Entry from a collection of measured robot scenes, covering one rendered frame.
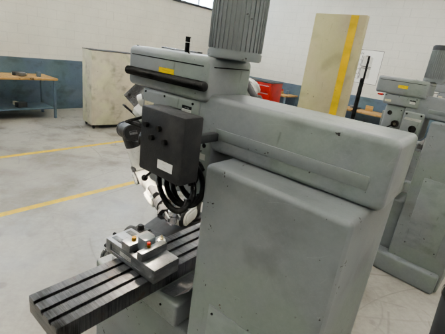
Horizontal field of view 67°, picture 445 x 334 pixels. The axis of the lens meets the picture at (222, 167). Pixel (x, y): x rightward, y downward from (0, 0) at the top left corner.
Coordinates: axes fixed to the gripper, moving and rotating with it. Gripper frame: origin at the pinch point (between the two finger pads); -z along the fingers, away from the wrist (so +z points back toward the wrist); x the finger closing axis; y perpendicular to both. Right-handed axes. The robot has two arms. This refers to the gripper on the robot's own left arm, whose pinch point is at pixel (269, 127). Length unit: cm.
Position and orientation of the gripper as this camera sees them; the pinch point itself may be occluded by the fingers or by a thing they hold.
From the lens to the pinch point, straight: 185.5
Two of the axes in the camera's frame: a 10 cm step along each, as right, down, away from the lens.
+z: -4.7, -8.8, 0.8
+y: 6.9, -4.3, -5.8
